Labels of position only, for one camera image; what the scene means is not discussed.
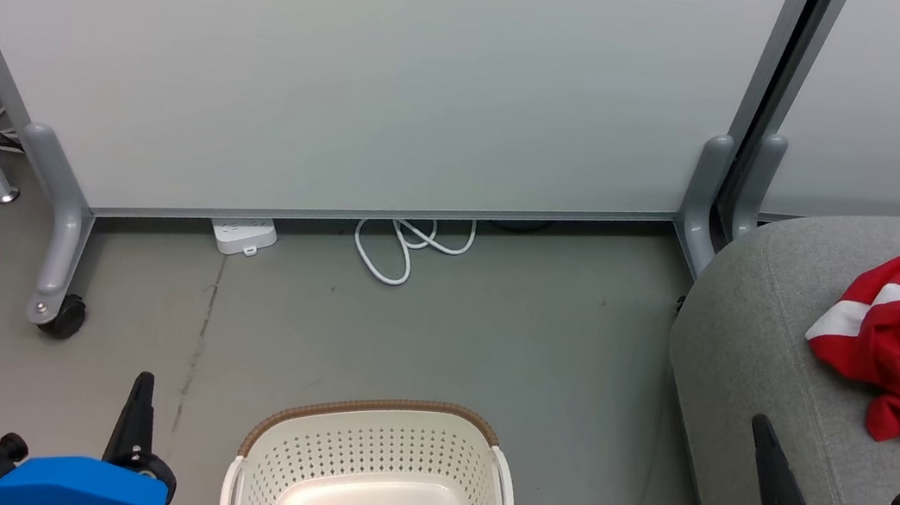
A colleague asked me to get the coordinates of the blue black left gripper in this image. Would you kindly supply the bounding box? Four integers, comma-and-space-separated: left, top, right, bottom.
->
0, 352, 192, 505

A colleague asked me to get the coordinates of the cream perforated laundry basket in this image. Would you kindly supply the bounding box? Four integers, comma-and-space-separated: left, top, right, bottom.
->
220, 375, 531, 505

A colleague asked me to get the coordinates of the black caster wheel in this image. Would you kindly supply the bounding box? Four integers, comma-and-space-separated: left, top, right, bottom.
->
36, 290, 90, 342

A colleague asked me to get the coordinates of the grey fabric sofa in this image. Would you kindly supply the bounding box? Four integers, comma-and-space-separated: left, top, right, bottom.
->
647, 180, 900, 505

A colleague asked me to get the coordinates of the grey partition foot with caster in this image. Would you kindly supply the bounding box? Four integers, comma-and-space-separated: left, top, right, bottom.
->
0, 121, 107, 331

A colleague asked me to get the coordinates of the white power strip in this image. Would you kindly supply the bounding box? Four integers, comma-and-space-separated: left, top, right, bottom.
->
208, 211, 281, 263

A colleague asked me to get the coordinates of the wide white partition panel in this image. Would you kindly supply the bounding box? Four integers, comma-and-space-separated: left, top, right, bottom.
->
0, 0, 815, 307

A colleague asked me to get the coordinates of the white looped power cable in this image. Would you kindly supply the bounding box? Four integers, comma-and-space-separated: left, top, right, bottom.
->
347, 205, 479, 297

